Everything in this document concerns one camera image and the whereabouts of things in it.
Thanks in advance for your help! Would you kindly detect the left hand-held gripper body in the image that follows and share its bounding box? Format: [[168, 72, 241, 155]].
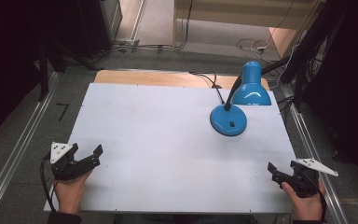
[[49, 141, 86, 182]]

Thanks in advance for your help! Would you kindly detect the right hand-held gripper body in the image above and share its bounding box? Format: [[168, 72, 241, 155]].
[[280, 157, 339, 199]]

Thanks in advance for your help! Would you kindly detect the blue desk lamp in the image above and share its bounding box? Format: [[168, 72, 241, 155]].
[[209, 60, 272, 137]]

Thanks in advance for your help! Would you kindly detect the person's right hand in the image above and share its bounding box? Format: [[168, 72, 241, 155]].
[[281, 178, 327, 222]]

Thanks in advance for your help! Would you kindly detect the person's left hand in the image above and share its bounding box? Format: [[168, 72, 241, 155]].
[[52, 170, 93, 216]]

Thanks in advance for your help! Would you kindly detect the dark curtain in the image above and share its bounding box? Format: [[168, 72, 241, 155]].
[[301, 0, 358, 188], [0, 0, 85, 147]]

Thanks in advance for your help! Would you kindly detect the grey power strip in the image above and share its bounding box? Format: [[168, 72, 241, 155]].
[[114, 37, 141, 52]]

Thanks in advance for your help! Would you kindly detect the dark cabinet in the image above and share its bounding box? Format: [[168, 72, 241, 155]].
[[74, 0, 124, 60]]

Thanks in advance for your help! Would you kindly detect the light wooden furniture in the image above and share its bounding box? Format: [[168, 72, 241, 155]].
[[172, 0, 327, 59]]

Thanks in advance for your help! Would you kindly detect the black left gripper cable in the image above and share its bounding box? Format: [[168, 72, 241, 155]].
[[39, 153, 58, 213]]

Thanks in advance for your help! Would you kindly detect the aluminium rail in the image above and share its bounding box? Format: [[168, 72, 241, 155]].
[[283, 85, 350, 224], [0, 72, 61, 224]]

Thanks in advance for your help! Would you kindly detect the black lamp cable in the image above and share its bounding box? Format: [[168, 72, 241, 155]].
[[188, 71, 226, 105]]

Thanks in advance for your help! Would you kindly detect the white floor cable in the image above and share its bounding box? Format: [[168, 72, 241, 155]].
[[235, 37, 272, 64]]

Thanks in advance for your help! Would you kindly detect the black floor cable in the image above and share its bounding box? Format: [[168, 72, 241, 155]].
[[89, 0, 195, 63]]

